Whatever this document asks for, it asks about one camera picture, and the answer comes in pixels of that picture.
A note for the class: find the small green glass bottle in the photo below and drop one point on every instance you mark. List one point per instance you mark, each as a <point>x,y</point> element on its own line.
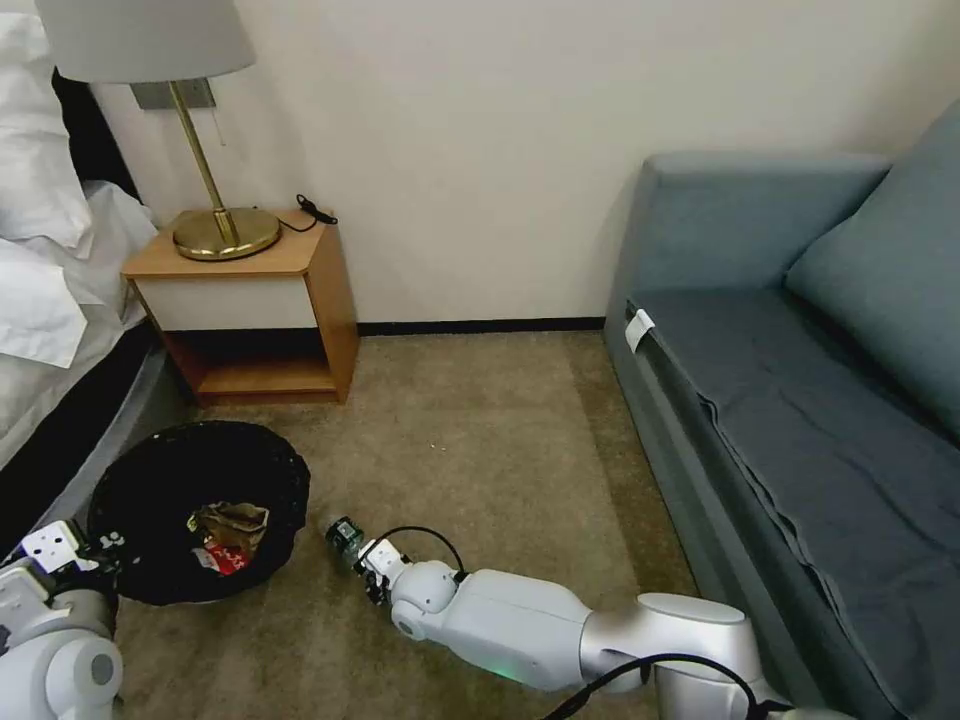
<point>343,534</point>

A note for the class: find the wooden nightstand with white drawer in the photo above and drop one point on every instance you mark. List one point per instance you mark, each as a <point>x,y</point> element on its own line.
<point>232,300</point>

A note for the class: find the white pillow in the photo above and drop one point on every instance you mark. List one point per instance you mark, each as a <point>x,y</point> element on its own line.
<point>34,112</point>

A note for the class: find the black round trash bin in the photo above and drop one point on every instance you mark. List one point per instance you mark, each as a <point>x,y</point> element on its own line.
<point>150,480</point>

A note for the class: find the table lamp with brass base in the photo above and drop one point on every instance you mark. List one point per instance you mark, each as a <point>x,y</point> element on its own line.
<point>142,37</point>

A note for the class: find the crumpled brown paper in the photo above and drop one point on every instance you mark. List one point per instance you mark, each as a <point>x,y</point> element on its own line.
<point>232,521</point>

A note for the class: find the blue-grey sofa cushion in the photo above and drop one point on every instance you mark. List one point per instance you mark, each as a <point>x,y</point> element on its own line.
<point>885,292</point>

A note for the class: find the dark grey sofa seat cover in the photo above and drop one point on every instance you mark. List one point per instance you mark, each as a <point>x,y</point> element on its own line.
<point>810,420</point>

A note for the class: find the blue-grey sofa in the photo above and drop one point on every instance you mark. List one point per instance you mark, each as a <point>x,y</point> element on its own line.
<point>720,217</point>

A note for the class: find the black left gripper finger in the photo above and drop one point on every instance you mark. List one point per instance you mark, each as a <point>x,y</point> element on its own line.
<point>112,538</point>

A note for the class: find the red and white wrapper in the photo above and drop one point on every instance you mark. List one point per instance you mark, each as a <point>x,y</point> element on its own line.
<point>221,560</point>

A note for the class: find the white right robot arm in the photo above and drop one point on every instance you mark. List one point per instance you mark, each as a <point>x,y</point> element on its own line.
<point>510,615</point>

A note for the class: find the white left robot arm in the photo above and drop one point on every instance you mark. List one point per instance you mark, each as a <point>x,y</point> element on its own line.
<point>45,652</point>

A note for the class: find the grey bed base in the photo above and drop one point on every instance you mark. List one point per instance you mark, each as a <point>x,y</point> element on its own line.
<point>97,420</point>

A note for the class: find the white sofa tag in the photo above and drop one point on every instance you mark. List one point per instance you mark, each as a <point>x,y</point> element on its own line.
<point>640,328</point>

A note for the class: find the black baseboard strip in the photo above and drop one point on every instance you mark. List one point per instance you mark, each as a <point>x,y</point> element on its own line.
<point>480,328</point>

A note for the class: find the white bed sheet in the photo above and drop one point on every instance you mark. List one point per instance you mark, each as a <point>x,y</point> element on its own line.
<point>45,300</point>

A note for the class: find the grey metal wall plate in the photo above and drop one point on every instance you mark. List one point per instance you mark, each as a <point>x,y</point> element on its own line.
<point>154,95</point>

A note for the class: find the black headboard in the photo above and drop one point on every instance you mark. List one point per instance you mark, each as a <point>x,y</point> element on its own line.
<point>101,127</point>

